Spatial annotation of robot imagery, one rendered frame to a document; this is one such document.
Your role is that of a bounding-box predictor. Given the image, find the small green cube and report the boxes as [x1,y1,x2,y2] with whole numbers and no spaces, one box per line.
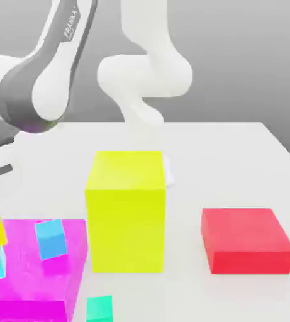
[86,295,114,322]

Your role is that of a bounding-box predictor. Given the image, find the large red box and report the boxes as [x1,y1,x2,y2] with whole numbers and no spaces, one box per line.
[200,207,290,275]

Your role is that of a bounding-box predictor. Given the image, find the small blue cube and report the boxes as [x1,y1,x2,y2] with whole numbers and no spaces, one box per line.
[34,218,68,262]

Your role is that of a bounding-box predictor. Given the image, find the large magenta box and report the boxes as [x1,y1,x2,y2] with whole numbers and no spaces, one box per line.
[0,219,88,322]

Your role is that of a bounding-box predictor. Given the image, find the large yellow box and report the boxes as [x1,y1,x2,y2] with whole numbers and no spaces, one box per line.
[84,150,166,274]

